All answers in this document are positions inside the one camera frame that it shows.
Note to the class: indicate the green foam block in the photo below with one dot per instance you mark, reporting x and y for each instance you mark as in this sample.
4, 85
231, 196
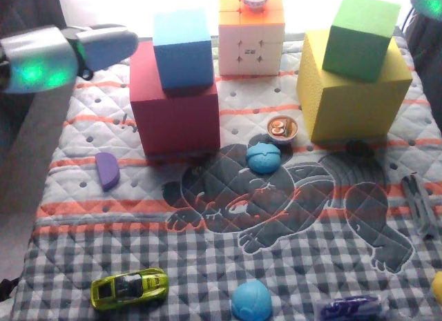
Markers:
359, 41

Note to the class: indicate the dark grey long toy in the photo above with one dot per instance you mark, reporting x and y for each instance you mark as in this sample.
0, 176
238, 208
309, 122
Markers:
418, 203

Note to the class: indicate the blue dome toy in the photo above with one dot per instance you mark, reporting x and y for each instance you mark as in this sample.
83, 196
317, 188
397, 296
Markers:
251, 302

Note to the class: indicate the large yellow foam block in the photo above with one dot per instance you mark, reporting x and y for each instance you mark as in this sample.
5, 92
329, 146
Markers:
355, 107

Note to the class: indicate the lime green toy car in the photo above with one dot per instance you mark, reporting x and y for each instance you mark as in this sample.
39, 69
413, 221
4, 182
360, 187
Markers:
129, 288

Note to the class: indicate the blue acorn-shaped toy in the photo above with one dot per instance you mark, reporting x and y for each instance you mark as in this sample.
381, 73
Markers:
264, 158

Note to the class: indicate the blue foam block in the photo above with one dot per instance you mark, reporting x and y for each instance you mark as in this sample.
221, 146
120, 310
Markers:
186, 58

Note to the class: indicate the red toy noodle bowl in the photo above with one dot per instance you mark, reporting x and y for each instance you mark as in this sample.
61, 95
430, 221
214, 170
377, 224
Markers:
281, 129

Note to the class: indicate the blue white toy bowl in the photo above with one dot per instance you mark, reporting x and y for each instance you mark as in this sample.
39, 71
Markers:
255, 0

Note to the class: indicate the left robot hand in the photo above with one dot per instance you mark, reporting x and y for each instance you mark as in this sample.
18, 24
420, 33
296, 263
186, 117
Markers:
107, 46

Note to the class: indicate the purple half-round block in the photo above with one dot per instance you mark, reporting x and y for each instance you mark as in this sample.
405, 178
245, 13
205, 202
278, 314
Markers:
107, 172

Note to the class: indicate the large red foam block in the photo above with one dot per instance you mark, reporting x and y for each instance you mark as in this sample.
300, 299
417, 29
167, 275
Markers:
176, 124

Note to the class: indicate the purple toy car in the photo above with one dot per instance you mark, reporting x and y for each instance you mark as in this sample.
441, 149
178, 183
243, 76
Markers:
348, 307

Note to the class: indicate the pastel puzzle cube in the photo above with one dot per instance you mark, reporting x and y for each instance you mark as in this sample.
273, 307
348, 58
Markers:
248, 48

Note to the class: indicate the yellow toy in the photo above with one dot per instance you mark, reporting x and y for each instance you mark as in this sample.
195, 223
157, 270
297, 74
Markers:
438, 286

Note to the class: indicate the grey quilt with bear print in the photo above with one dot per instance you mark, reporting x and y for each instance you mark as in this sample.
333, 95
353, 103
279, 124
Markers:
310, 214

